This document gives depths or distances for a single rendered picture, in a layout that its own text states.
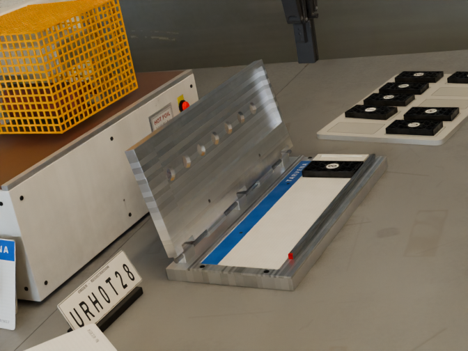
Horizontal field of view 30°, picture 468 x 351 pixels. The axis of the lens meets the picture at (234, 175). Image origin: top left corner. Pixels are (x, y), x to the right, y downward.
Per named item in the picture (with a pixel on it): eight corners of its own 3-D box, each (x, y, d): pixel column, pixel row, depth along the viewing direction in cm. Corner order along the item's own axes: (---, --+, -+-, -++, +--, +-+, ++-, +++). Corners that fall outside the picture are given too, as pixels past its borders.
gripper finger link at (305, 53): (311, 19, 140) (309, 20, 139) (317, 61, 143) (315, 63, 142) (294, 20, 141) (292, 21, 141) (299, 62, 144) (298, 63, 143)
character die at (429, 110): (451, 121, 170) (450, 115, 170) (404, 120, 176) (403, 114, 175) (459, 113, 174) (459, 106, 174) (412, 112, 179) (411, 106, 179)
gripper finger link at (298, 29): (303, 10, 139) (297, 15, 137) (308, 41, 141) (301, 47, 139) (295, 11, 140) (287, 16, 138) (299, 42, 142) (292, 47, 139)
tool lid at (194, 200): (134, 149, 124) (124, 151, 125) (181, 266, 129) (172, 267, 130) (262, 58, 159) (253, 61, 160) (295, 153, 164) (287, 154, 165)
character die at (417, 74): (435, 83, 195) (434, 77, 194) (395, 82, 200) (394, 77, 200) (443, 76, 198) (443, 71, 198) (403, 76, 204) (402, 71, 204)
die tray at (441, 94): (441, 145, 162) (441, 141, 162) (315, 138, 178) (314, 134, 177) (510, 79, 191) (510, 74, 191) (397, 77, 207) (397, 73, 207)
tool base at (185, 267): (293, 291, 122) (290, 268, 120) (168, 280, 131) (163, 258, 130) (388, 167, 157) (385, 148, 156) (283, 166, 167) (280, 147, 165)
